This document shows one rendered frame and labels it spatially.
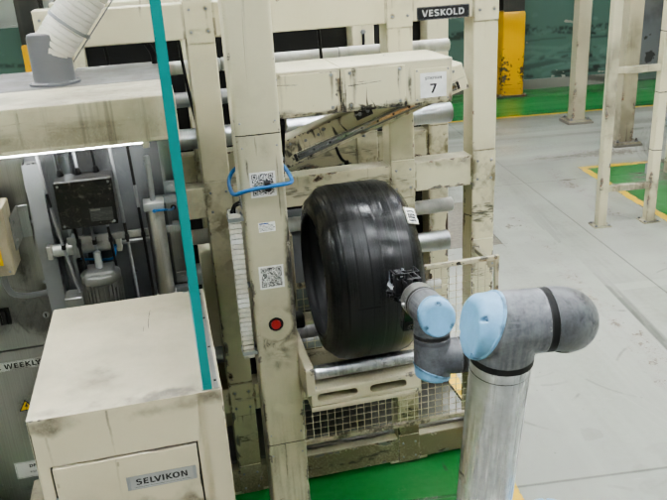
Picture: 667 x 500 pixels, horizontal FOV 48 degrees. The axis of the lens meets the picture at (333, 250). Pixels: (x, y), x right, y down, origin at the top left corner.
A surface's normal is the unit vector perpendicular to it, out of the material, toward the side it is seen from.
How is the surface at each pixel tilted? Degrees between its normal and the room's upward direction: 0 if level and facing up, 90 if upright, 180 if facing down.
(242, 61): 90
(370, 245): 54
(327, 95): 90
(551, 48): 90
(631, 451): 0
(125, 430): 90
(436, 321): 79
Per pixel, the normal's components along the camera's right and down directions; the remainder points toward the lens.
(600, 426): -0.06, -0.93
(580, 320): 0.52, -0.02
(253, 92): 0.23, 0.34
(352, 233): 0.12, -0.42
